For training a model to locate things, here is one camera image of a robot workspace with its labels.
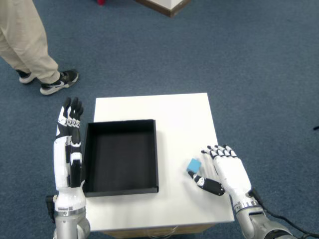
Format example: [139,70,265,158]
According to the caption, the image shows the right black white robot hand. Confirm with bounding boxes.
[187,144,259,212]

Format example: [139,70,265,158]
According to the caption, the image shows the black white sneaker with swoosh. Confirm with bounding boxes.
[39,70,79,96]

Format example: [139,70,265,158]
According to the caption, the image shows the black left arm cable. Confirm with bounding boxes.
[45,195,58,224]

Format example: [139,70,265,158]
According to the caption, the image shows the white platform with brown edge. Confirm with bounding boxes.
[136,0,192,18]

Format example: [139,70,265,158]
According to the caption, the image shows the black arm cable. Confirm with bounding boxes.
[248,189,319,238]
[45,195,58,224]

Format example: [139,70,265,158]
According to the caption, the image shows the beige trousers of person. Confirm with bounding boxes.
[0,0,61,85]

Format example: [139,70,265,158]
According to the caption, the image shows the white top wooden table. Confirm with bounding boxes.
[84,93,235,239]

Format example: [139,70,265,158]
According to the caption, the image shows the blue cube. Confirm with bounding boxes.
[186,157,202,174]

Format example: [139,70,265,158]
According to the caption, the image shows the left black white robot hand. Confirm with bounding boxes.
[52,97,87,213]

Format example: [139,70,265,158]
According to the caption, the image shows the black open box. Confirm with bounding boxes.
[82,119,160,198]

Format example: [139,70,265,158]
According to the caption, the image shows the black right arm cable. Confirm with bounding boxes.
[248,189,319,238]

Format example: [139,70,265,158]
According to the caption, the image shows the clear wire loop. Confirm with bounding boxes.
[146,225,179,237]

